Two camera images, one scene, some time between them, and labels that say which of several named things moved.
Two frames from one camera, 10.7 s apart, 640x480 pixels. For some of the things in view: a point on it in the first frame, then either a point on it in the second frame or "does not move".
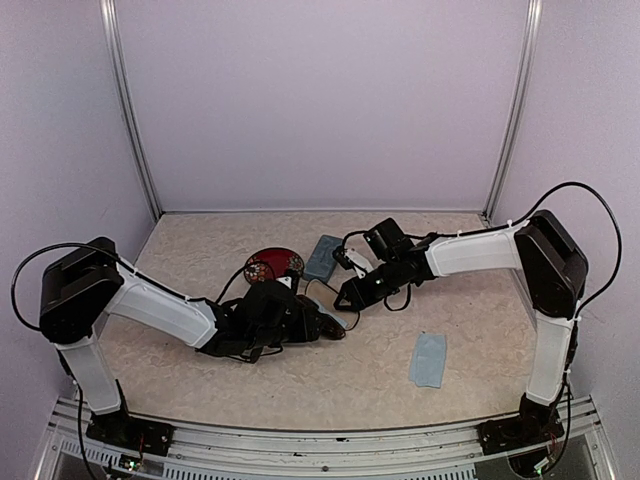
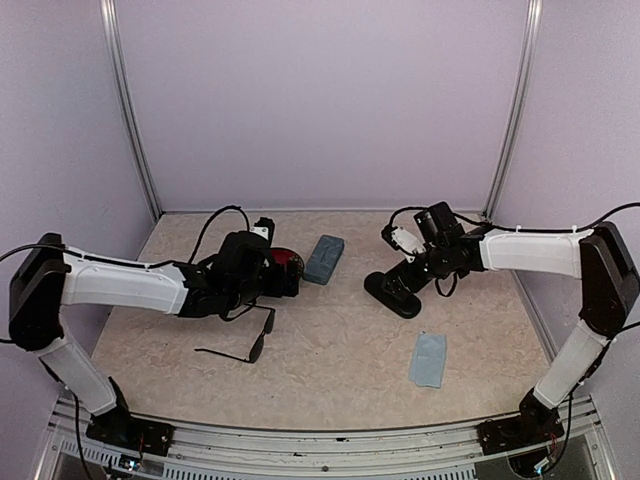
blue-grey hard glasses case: [322, 261] does not move
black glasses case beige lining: [309, 319] → [389, 290]
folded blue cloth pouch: [428, 360] does not move
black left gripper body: [265, 336] → [276, 286]
